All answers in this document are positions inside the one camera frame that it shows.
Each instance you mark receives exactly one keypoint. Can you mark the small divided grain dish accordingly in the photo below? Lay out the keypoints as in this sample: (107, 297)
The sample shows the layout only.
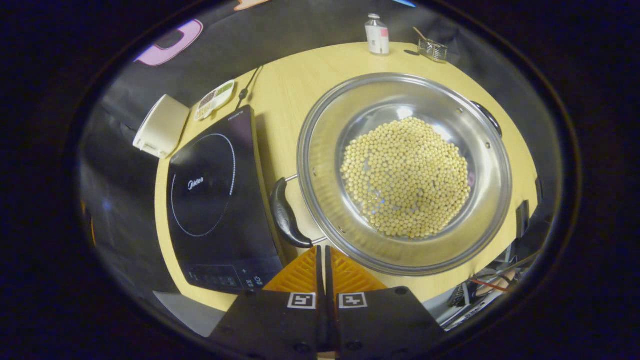
(215, 100)

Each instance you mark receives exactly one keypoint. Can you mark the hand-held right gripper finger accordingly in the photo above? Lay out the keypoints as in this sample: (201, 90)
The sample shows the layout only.
(330, 280)
(320, 280)

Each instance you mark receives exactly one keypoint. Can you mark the clear bottle with pink label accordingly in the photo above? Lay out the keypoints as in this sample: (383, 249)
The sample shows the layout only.
(377, 37)

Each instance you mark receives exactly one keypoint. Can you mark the pile of soybeans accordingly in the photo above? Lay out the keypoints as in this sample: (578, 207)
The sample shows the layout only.
(407, 180)

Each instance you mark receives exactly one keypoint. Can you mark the white toaster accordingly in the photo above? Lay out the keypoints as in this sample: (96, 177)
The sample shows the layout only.
(160, 127)

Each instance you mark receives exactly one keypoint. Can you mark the black induction cooktop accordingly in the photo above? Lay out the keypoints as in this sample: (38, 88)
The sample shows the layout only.
(210, 190)

